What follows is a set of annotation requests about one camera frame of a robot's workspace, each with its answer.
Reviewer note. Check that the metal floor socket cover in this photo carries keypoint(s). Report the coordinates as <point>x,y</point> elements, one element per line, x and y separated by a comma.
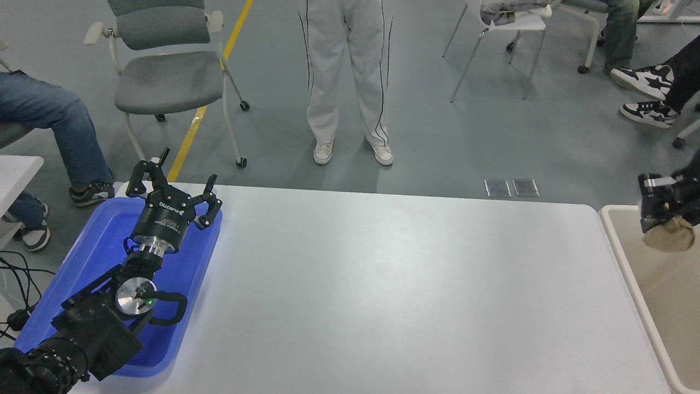
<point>497,187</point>
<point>526,187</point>

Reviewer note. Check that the person in rolling chair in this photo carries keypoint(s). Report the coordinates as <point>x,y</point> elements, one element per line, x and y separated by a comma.
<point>620,33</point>

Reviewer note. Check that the large pale bin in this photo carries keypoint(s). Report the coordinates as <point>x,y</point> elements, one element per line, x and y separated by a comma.
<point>672,306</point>

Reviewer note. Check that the standing person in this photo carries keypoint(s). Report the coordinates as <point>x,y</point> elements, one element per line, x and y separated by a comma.
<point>328,65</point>

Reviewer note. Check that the blue plastic tray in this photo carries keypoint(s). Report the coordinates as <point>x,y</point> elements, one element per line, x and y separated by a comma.
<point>93,257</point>

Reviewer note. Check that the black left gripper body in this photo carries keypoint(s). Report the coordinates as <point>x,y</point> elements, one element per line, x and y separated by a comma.
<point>161,219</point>

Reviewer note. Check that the white stand base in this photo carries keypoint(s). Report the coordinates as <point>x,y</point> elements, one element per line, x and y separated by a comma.
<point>672,19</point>

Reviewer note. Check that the white chair leg with caster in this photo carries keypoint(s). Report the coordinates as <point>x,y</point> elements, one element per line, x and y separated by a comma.
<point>678,143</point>

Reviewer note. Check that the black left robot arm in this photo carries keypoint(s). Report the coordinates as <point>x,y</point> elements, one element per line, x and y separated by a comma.
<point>93,334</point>

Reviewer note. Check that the small white side table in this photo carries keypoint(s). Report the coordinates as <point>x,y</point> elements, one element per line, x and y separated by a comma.
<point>16,175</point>

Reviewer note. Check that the white rolling chair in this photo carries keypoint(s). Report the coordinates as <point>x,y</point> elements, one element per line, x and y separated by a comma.
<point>585,4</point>

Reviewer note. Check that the white metal-legged chair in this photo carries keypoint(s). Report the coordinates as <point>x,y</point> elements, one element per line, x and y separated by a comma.
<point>525,23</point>

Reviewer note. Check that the person with black-white shoes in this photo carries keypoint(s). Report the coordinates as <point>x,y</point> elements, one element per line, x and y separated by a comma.
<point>645,82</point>

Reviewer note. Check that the grey padded office chair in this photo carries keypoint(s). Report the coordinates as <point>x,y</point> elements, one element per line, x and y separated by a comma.
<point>164,82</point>

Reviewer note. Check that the seated person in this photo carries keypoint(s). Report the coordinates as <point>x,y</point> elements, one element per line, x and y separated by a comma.
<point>49,115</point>

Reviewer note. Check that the tan paper ball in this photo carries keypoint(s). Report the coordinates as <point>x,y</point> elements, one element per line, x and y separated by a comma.
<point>670,239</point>

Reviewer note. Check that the grey seat cushion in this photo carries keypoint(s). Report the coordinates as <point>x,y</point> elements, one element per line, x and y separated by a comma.
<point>11,134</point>

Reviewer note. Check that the grey cloth bundle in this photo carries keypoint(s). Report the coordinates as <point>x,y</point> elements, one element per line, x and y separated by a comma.
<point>514,8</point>

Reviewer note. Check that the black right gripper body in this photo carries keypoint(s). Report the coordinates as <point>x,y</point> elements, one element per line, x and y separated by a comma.
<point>690,197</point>

